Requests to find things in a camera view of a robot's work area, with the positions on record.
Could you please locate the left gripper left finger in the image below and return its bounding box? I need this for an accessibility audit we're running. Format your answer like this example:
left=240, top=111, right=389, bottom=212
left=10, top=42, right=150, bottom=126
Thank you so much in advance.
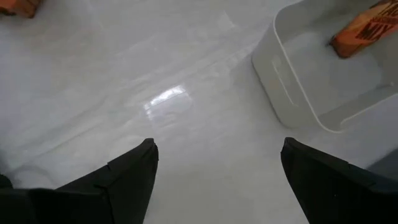
left=0, top=138, right=160, bottom=224

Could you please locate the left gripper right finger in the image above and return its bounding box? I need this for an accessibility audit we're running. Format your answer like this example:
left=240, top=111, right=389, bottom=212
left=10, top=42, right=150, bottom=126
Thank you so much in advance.
left=280, top=136, right=398, bottom=224

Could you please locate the orange taco seasoning packet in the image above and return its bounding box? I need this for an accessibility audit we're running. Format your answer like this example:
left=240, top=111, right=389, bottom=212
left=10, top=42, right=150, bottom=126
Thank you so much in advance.
left=328, top=0, right=398, bottom=59
left=0, top=0, right=43, bottom=19

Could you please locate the clear plastic bin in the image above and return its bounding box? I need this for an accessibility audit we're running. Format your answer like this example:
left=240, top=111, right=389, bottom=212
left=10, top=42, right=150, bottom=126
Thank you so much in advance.
left=251, top=0, right=398, bottom=134

